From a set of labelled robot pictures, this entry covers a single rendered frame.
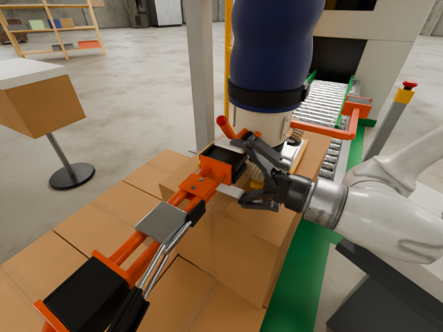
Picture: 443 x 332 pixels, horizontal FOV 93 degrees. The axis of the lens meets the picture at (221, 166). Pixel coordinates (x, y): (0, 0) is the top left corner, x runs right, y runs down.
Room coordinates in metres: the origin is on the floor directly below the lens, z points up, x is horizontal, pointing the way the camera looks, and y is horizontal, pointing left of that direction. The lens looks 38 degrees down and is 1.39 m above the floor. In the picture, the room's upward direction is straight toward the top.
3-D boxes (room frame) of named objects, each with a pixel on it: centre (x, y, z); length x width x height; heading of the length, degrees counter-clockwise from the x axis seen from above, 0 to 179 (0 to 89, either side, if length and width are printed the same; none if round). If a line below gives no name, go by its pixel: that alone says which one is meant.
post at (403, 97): (1.20, -1.05, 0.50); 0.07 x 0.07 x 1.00; 60
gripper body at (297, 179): (0.32, -0.14, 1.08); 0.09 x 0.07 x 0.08; 60
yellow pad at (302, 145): (0.58, -0.21, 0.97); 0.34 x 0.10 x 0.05; 150
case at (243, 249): (0.63, -0.13, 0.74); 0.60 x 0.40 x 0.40; 147
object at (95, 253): (0.11, 0.18, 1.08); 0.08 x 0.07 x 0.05; 150
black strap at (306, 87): (0.63, -0.13, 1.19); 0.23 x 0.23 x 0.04
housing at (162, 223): (0.23, 0.10, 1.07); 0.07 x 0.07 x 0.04; 60
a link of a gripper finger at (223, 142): (0.39, -0.02, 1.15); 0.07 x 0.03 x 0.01; 60
